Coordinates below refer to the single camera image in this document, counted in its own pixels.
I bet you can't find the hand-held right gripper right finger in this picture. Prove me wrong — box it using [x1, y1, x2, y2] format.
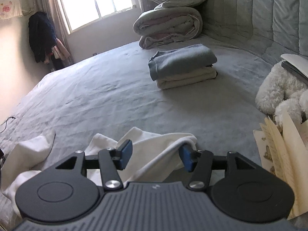
[179, 144, 256, 191]

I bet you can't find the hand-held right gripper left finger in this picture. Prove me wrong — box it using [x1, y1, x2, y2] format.
[55, 140, 133, 191]

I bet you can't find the white t-shirt with orange print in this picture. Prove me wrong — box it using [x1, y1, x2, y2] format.
[2, 126, 198, 224]

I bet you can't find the folded cream garment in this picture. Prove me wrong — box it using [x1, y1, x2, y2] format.
[156, 66, 218, 90]

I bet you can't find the open picture book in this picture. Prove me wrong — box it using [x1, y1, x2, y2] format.
[253, 111, 308, 220]

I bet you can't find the folded grey sweater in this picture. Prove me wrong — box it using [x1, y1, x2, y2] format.
[148, 44, 218, 81]

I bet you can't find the white plush toy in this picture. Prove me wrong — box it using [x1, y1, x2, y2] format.
[255, 61, 308, 126]

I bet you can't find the hanging pink garment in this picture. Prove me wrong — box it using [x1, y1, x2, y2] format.
[51, 38, 71, 61]

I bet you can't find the rolled grey pink comforter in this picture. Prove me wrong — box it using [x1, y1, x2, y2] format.
[133, 1, 204, 50]

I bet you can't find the dark notebook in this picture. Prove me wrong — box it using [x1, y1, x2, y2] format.
[281, 61, 308, 82]

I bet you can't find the hanging dark jacket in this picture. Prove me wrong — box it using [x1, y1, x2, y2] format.
[28, 12, 58, 63]

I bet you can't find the white notebook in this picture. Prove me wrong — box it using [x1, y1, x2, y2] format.
[280, 53, 308, 77]

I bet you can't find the window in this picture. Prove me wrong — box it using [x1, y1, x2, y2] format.
[54, 0, 139, 35]

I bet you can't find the pale grey pillow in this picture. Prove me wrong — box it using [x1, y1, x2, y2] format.
[154, 0, 210, 10]

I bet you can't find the grey padded headboard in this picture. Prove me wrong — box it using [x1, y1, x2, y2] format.
[137, 0, 308, 66]

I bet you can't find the black cable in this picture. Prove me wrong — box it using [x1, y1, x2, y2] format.
[0, 116, 16, 133]

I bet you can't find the printed wall cloth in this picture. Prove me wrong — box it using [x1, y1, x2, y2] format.
[0, 0, 23, 21]

